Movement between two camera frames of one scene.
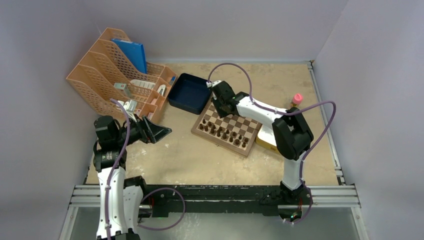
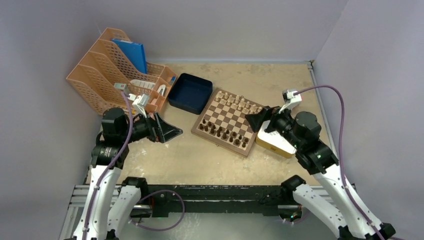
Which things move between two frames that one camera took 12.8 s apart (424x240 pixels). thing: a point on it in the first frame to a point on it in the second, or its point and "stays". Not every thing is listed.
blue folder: [135, 51] stays
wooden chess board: [236, 133] stays
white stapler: [161, 89] stays
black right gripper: [222, 114] to [255, 120]
